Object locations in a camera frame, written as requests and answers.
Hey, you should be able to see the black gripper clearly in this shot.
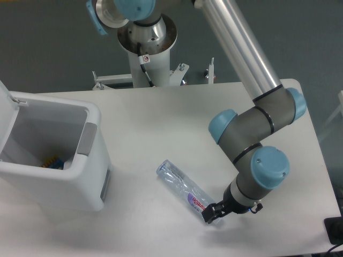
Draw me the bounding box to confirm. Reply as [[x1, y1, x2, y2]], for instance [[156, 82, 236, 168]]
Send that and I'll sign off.
[[202, 198, 263, 223]]

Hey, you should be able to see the clear plastic water bottle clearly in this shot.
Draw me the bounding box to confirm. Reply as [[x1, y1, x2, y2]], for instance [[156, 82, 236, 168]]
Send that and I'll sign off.
[[156, 160, 214, 223]]

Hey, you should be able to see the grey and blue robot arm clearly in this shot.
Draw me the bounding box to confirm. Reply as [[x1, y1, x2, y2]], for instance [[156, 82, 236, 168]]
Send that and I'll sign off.
[[86, 1, 307, 223]]

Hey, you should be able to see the yellow and blue trash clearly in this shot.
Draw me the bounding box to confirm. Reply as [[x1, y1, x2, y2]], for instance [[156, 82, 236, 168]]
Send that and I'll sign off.
[[41, 157, 64, 170]]

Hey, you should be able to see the white trash can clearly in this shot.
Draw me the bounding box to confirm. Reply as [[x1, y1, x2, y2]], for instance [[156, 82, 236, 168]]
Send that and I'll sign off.
[[1, 85, 111, 211]]

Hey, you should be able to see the black device at edge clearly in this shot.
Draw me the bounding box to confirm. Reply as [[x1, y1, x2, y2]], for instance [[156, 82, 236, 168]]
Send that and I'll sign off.
[[324, 217, 342, 245]]

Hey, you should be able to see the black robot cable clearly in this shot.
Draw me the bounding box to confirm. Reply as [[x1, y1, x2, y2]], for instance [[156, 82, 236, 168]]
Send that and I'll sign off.
[[136, 42, 156, 88]]

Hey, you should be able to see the white pedestal base frame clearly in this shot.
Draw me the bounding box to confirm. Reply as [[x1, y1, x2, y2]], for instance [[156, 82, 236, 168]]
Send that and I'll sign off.
[[92, 57, 217, 90]]

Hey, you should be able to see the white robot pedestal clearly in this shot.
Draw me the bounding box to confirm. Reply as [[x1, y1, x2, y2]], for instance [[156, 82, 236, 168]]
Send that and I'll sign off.
[[117, 14, 177, 73]]

